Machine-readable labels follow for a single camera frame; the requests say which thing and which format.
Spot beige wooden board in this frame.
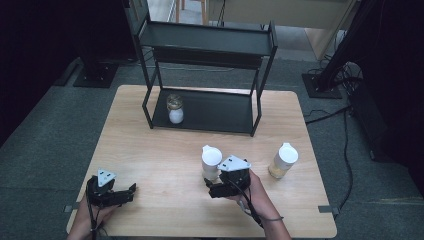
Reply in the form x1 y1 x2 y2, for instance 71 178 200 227
206 0 358 62

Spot person's left hand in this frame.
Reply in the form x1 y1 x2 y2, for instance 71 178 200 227
74 198 119 228

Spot black slanted stand pole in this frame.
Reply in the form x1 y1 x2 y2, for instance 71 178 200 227
316 0 379 92

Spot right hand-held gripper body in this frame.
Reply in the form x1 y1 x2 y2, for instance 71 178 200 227
217 154 253 200

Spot person's right hand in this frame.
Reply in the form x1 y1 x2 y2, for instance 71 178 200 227
229 169 273 218

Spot black metal shelf rack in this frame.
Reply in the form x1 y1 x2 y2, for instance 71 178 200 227
122 0 279 138

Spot right hand-held gripper cable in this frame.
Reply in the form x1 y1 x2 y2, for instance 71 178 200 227
225 178 265 229

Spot dark curtain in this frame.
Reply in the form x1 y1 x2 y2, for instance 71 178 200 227
0 0 134 146

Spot dark equipment box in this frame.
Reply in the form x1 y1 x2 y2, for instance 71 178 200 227
349 79 424 168

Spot tangled cable bundle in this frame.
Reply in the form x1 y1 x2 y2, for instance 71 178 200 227
333 61 365 89

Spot hand-held gripper cable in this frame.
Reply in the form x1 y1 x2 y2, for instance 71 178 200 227
225 178 265 229
85 179 99 240

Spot left hand-held gripper cable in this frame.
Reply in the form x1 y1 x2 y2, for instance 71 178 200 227
85 179 99 240

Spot wooden chair legs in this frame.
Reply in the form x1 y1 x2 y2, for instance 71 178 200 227
174 0 208 25

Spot white-lidded jar of beige grains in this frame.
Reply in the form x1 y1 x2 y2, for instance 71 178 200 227
268 142 300 180

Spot black stand base plate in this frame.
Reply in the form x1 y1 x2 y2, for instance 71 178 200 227
73 62 120 89
301 73 343 100

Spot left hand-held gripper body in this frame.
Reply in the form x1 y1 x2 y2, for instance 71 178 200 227
85 168 117 208

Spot white-lidded jar of white powder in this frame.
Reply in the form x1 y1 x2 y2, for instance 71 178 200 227
201 144 224 183

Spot clear-lidded jar of white powder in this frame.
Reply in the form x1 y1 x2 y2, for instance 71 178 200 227
165 93 185 125

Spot black floor cable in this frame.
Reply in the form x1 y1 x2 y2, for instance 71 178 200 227
304 105 353 126
337 109 355 212

